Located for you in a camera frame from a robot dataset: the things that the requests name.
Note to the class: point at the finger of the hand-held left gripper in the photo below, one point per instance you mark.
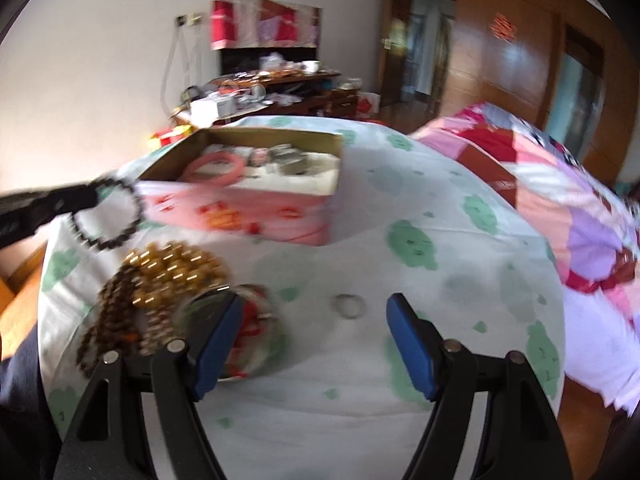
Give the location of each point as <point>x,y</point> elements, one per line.
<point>60,197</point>

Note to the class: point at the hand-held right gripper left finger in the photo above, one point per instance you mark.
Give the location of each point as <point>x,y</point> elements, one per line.
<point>220,350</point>

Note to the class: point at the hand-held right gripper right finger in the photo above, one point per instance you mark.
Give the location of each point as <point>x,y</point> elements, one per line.
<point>410,345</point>

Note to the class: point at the red knot charm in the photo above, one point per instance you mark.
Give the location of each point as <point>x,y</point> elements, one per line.
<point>255,330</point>

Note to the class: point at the pink tin box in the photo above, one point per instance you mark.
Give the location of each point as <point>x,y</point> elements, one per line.
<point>240,210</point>

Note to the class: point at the red yellow carton box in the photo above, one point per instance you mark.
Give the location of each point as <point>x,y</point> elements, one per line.
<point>172,136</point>

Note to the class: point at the white tablecloth with green prints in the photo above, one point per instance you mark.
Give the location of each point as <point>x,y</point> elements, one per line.
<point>400,200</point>

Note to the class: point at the white box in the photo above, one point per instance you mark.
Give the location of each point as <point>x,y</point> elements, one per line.
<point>210,110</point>

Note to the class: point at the pink bangle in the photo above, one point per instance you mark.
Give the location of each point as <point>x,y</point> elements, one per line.
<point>239,164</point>

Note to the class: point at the person's dark pants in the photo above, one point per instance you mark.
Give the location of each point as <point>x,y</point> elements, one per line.
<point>20,410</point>

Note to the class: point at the printed paper lining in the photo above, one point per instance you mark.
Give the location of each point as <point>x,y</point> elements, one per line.
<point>320,170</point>

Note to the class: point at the silver watch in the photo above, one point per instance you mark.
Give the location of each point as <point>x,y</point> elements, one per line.
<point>282,152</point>

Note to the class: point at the patchwork quilt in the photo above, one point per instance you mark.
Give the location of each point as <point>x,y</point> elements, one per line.
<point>575,200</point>

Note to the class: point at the black television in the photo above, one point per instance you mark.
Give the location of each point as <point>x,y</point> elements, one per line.
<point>240,60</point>

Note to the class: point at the red white paper bag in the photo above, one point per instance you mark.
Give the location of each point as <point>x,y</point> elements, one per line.
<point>369,104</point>

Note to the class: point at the clear plastic bag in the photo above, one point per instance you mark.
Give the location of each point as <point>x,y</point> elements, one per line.
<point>272,61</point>

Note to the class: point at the wooden television cabinet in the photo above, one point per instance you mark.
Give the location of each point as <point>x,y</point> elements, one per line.
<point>300,105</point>

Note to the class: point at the red patchwork cloth cover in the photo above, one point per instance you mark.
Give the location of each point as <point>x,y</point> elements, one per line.
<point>260,25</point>

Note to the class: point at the wooden door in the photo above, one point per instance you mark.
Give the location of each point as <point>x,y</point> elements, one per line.
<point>387,70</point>

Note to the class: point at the white mug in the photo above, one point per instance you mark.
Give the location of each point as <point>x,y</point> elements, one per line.
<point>311,66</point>

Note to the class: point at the wooden wardrobe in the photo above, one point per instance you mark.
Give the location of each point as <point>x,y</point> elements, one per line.
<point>515,60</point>

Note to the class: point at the red paper decoration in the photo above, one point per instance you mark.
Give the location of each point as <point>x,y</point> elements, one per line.
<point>500,25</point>

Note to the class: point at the wall power socket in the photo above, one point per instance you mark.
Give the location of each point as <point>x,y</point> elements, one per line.
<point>189,20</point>

